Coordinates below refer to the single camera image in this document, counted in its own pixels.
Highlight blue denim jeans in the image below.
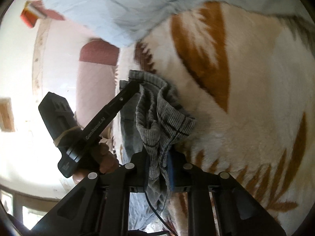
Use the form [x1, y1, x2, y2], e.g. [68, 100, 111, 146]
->
[120, 70, 195, 230]

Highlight person's left hand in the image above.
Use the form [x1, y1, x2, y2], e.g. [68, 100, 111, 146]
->
[72, 111, 120, 185]

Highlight pink cylindrical bolster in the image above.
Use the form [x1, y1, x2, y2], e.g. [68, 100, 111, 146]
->
[76, 40, 119, 128]

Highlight light blue pillow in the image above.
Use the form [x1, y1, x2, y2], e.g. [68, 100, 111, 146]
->
[33, 0, 311, 47]

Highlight red yellow books stack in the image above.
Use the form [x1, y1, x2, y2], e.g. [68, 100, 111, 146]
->
[20, 2, 47, 28]

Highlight pink padded headboard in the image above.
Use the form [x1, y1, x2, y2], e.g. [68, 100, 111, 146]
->
[31, 1, 65, 21]

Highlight leaf pattern bed blanket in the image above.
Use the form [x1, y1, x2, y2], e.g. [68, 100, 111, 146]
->
[117, 2, 314, 235]

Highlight wall switch plate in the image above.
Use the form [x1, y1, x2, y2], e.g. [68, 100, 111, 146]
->
[0, 98, 15, 132]

